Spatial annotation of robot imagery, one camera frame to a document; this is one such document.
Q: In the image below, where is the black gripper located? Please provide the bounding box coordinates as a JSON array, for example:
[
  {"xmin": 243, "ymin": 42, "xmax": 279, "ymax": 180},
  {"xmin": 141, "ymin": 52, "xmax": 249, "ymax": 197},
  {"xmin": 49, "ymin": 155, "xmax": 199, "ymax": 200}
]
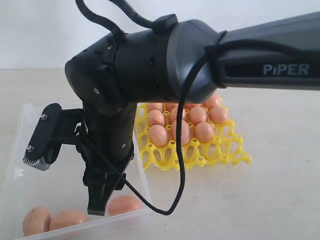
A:
[{"xmin": 79, "ymin": 103, "xmax": 137, "ymax": 216}]

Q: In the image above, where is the brown egg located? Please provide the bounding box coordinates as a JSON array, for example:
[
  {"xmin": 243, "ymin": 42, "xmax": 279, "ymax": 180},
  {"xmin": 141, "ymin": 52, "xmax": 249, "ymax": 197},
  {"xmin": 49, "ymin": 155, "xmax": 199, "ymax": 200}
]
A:
[
  {"xmin": 49, "ymin": 210, "xmax": 88, "ymax": 231},
  {"xmin": 165, "ymin": 102, "xmax": 178, "ymax": 112},
  {"xmin": 194, "ymin": 122, "xmax": 215, "ymax": 143},
  {"xmin": 208, "ymin": 106, "xmax": 229, "ymax": 125},
  {"xmin": 203, "ymin": 94, "xmax": 221, "ymax": 110},
  {"xmin": 147, "ymin": 109, "xmax": 166, "ymax": 127},
  {"xmin": 22, "ymin": 206, "xmax": 51, "ymax": 237},
  {"xmin": 188, "ymin": 106, "xmax": 207, "ymax": 126},
  {"xmin": 149, "ymin": 124, "xmax": 170, "ymax": 148},
  {"xmin": 146, "ymin": 102, "xmax": 164, "ymax": 113},
  {"xmin": 106, "ymin": 195, "xmax": 142, "ymax": 216},
  {"xmin": 184, "ymin": 103, "xmax": 202, "ymax": 110},
  {"xmin": 170, "ymin": 120, "xmax": 192, "ymax": 146}
]

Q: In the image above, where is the brown egg second row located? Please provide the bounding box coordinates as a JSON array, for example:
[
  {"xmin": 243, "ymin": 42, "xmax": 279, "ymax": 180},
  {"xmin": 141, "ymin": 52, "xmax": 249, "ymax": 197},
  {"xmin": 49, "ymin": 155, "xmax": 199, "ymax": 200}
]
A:
[{"xmin": 169, "ymin": 107, "xmax": 187, "ymax": 124}]

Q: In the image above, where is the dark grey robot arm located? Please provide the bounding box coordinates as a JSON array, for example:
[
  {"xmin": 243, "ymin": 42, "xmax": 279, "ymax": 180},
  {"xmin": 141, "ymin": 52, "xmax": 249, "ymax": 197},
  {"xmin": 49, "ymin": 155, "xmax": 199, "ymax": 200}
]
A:
[{"xmin": 64, "ymin": 12, "xmax": 320, "ymax": 216}]

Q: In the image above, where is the clear plastic box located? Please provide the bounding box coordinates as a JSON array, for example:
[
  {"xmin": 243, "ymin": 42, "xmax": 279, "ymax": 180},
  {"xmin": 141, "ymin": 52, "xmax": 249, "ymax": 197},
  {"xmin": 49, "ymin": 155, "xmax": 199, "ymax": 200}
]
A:
[{"xmin": 0, "ymin": 103, "xmax": 151, "ymax": 240}]

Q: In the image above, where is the yellow plastic egg tray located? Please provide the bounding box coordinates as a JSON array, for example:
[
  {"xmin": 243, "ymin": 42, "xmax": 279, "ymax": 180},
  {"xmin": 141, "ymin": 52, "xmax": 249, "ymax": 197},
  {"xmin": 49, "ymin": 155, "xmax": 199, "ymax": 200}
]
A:
[{"xmin": 135, "ymin": 103, "xmax": 252, "ymax": 171}]

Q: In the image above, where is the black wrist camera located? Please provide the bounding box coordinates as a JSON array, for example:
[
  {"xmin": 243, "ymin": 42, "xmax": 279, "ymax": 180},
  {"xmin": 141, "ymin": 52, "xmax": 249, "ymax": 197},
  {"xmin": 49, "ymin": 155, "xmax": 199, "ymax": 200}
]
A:
[{"xmin": 22, "ymin": 103, "xmax": 62, "ymax": 171}]

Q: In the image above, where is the black cable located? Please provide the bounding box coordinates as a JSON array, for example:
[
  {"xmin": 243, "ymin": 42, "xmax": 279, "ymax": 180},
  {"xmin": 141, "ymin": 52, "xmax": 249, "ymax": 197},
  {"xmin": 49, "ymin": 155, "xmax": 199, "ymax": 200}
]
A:
[{"xmin": 74, "ymin": 0, "xmax": 228, "ymax": 216}]

